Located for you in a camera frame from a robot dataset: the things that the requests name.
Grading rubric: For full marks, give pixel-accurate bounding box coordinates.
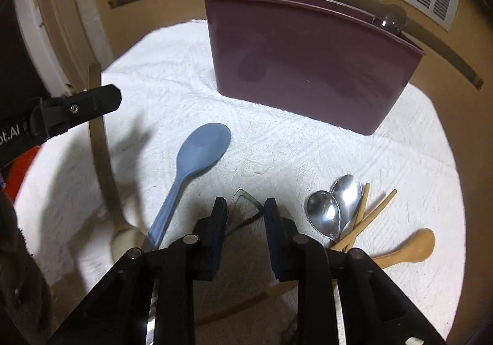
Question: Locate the white door frame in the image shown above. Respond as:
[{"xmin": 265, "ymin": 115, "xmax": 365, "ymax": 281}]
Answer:
[{"xmin": 13, "ymin": 0, "xmax": 72, "ymax": 99}]

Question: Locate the dark plastic spatula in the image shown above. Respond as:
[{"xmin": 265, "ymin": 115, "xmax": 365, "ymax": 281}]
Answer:
[{"xmin": 225, "ymin": 188, "xmax": 267, "ymax": 236}]

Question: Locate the white textured cloth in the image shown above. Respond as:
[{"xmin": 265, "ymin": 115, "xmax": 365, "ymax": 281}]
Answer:
[{"xmin": 15, "ymin": 18, "xmax": 467, "ymax": 345}]

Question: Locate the blue plastic spoon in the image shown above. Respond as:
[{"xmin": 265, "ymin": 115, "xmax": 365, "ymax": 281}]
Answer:
[{"xmin": 145, "ymin": 123, "xmax": 232, "ymax": 253}]

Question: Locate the wooden spoon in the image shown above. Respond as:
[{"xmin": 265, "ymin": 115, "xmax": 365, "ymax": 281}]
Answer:
[{"xmin": 194, "ymin": 229, "xmax": 436, "ymax": 326}]

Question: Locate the dark fuzzy cloth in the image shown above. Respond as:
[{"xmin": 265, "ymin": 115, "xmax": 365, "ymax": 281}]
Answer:
[{"xmin": 0, "ymin": 183, "xmax": 52, "ymax": 345}]

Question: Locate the purple plastic utensil container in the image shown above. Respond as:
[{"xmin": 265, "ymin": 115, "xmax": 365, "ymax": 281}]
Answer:
[{"xmin": 203, "ymin": 0, "xmax": 425, "ymax": 136}]

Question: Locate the long-handled metal spoon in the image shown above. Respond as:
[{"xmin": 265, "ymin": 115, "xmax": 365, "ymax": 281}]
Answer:
[{"xmin": 88, "ymin": 63, "xmax": 145, "ymax": 263}]

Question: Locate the shiny metal ladle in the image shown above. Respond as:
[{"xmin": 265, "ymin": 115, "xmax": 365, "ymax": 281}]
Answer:
[{"xmin": 371, "ymin": 4, "xmax": 408, "ymax": 33}]

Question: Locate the red table edge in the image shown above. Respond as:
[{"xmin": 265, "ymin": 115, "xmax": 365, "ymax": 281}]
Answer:
[{"xmin": 6, "ymin": 145, "xmax": 39, "ymax": 211}]

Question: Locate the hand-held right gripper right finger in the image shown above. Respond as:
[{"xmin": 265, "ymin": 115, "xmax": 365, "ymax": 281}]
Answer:
[{"xmin": 264, "ymin": 198, "xmax": 448, "ymax": 345}]

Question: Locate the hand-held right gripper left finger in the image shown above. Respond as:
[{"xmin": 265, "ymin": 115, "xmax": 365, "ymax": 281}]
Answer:
[{"xmin": 46, "ymin": 197, "xmax": 229, "ymax": 345}]

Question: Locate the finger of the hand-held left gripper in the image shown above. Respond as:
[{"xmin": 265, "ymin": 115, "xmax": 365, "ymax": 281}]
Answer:
[{"xmin": 29, "ymin": 84, "xmax": 123, "ymax": 140}]

